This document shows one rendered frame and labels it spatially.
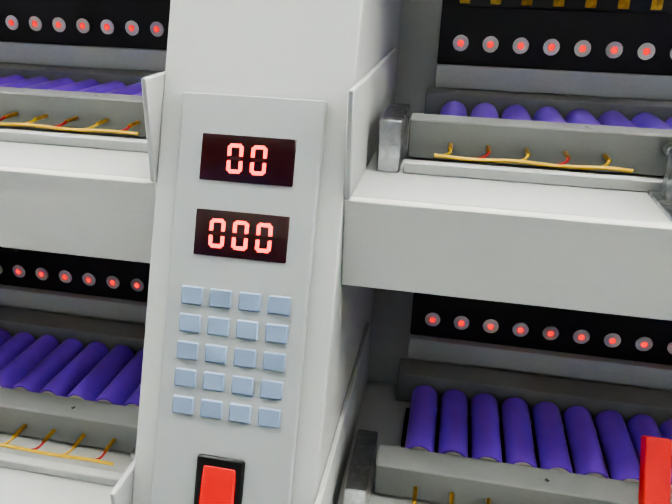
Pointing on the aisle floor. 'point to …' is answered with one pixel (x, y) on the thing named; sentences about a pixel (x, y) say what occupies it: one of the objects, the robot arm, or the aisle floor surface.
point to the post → (285, 24)
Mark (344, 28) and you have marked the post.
